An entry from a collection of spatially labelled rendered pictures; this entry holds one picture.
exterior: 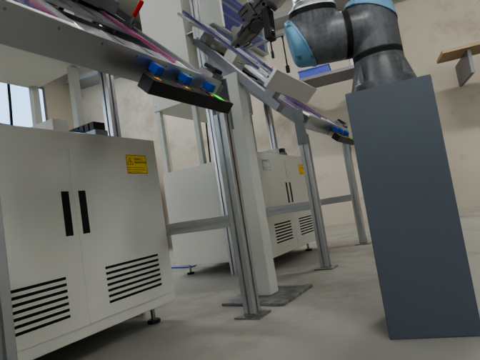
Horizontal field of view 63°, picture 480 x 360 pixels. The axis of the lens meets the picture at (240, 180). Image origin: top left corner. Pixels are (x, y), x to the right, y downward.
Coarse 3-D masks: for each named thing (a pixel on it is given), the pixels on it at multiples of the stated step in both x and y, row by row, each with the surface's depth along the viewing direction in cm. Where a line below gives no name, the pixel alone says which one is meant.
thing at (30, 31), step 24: (0, 0) 64; (0, 24) 66; (24, 24) 69; (48, 24) 72; (24, 48) 71; (48, 48) 74; (72, 48) 78; (96, 48) 82; (120, 48) 86; (120, 72) 90; (144, 72) 95; (168, 72) 101; (192, 72) 108
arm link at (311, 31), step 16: (304, 0) 92; (320, 0) 90; (304, 16) 91; (320, 16) 90; (336, 16) 91; (288, 32) 93; (304, 32) 91; (320, 32) 91; (336, 32) 91; (304, 48) 92; (320, 48) 92; (336, 48) 92; (304, 64) 96; (320, 64) 97
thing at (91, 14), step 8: (48, 0) 106; (56, 0) 110; (64, 0) 118; (72, 0) 126; (64, 8) 111; (72, 8) 113; (80, 8) 121; (88, 8) 131; (72, 16) 126; (88, 16) 118; (96, 16) 123; (104, 16) 133; (88, 24) 129; (96, 24) 138; (104, 24) 123; (112, 24) 126; (112, 32) 137; (128, 32) 131
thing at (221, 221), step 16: (224, 80) 127; (224, 96) 127; (48, 128) 110; (64, 128) 112; (80, 128) 128; (96, 128) 125; (176, 224) 133; (192, 224) 129; (208, 224) 127; (224, 224) 123
